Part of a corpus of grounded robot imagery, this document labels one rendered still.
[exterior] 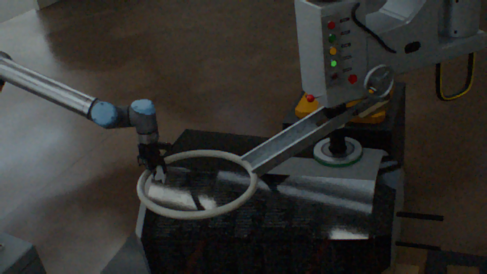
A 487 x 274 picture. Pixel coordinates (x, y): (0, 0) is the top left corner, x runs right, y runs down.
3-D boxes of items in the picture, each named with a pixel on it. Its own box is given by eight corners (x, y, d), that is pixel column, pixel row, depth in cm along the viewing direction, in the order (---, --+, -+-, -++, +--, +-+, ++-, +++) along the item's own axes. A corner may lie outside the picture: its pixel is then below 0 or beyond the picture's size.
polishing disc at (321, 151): (304, 154, 241) (304, 152, 240) (333, 134, 253) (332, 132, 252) (343, 169, 227) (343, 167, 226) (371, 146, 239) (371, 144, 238)
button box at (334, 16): (340, 80, 211) (335, 10, 197) (343, 82, 209) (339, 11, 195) (322, 85, 209) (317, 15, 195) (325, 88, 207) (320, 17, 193)
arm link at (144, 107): (131, 98, 219) (155, 96, 219) (136, 125, 225) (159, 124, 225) (127, 108, 211) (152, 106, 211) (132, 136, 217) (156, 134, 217)
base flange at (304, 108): (316, 80, 335) (316, 73, 333) (396, 84, 316) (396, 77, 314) (293, 118, 297) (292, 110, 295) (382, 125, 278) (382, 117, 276)
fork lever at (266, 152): (369, 82, 243) (367, 73, 240) (395, 97, 227) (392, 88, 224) (240, 162, 234) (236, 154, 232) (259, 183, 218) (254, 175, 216)
